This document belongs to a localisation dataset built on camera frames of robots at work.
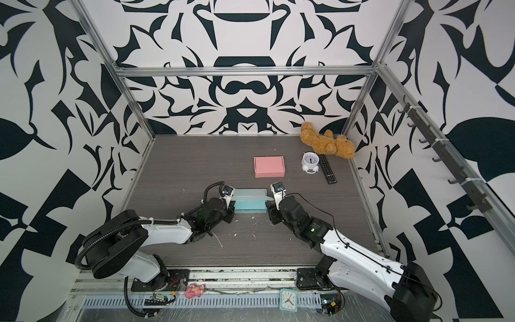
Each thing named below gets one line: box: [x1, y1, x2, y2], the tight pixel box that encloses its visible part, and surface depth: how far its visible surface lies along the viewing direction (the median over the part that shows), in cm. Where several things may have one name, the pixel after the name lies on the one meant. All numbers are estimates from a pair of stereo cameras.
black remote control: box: [319, 154, 338, 185], surface depth 107 cm
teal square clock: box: [278, 288, 299, 312], surface depth 71 cm
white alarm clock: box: [301, 151, 320, 174], surface depth 107 cm
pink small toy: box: [183, 283, 205, 300], surface depth 71 cm
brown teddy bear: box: [300, 122, 356, 159], surface depth 107 cm
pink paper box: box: [253, 155, 286, 179], surface depth 105 cm
